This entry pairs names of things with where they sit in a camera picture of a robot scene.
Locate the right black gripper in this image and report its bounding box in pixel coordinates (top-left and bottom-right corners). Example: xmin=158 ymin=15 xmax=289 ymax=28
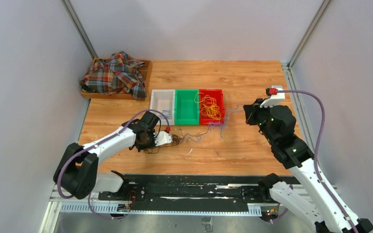
xmin=244 ymin=98 xmax=277 ymax=145

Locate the blue wire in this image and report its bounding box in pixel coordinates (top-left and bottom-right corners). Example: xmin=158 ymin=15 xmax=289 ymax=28
xmin=181 ymin=103 xmax=247 ymax=144
xmin=155 ymin=109 xmax=171 ymax=121

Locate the yellow wire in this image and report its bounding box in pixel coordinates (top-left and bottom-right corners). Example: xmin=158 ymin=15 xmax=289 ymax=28
xmin=194 ymin=92 xmax=223 ymax=122

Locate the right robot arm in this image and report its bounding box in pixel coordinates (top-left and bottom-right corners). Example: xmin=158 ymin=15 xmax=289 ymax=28
xmin=243 ymin=99 xmax=373 ymax=233

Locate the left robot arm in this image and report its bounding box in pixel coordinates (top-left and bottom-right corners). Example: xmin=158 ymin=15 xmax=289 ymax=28
xmin=53 ymin=109 xmax=170 ymax=200

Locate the white plastic bin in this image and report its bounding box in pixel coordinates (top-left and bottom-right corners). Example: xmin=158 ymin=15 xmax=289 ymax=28
xmin=150 ymin=89 xmax=175 ymax=125

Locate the red plastic bin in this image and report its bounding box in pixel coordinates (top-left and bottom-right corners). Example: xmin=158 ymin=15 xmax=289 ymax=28
xmin=198 ymin=89 xmax=225 ymax=125

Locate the green plastic bin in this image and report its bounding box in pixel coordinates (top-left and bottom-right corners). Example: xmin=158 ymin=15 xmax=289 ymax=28
xmin=174 ymin=89 xmax=200 ymax=125

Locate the wooden tray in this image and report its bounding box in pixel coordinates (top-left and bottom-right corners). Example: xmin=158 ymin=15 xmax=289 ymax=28
xmin=81 ymin=60 xmax=153 ymax=100

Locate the plaid cloth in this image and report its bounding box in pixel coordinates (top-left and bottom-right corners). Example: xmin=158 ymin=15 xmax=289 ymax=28
xmin=79 ymin=51 xmax=147 ymax=100

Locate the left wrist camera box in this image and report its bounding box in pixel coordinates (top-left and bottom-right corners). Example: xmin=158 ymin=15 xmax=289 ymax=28
xmin=153 ymin=131 xmax=173 ymax=147

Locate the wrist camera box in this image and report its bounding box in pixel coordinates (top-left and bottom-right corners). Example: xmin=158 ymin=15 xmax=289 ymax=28
xmin=260 ymin=85 xmax=286 ymax=107
xmin=153 ymin=131 xmax=173 ymax=147

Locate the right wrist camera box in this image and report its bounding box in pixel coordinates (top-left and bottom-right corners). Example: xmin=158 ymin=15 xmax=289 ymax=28
xmin=260 ymin=85 xmax=286 ymax=107

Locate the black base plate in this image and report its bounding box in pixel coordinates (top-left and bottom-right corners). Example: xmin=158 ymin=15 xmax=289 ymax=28
xmin=98 ymin=174 xmax=278 ymax=212

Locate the aluminium rail frame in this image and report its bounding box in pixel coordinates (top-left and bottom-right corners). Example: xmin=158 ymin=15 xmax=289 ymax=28
xmin=38 ymin=180 xmax=351 ymax=233

